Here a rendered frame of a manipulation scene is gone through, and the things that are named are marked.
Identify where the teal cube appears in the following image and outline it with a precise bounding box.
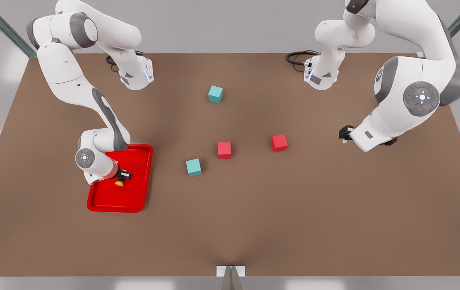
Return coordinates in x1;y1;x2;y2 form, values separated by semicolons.
186;158;202;177
208;85;224;104

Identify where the red plastic tray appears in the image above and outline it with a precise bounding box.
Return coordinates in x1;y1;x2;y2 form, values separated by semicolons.
87;144;153;213

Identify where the black cable loop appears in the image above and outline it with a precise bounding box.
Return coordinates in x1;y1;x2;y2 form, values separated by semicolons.
286;50;320;73
106;51;145;73

